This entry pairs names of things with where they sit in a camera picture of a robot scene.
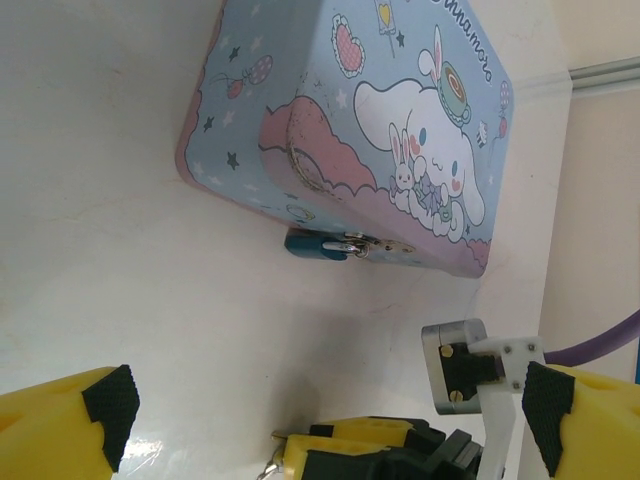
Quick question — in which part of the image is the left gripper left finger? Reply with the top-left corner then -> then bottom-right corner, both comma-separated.
0,364 -> 142,480

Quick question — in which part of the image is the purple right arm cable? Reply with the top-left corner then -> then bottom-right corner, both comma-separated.
543,305 -> 640,367

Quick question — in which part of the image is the aluminium side rail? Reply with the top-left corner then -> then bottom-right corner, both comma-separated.
569,53 -> 640,93

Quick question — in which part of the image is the silver key ring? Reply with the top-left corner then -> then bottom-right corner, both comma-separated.
258,432 -> 287,477

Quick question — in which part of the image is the small blue padlock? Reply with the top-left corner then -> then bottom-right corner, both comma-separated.
284,227 -> 372,264

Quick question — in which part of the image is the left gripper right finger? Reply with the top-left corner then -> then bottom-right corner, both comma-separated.
521,360 -> 640,480

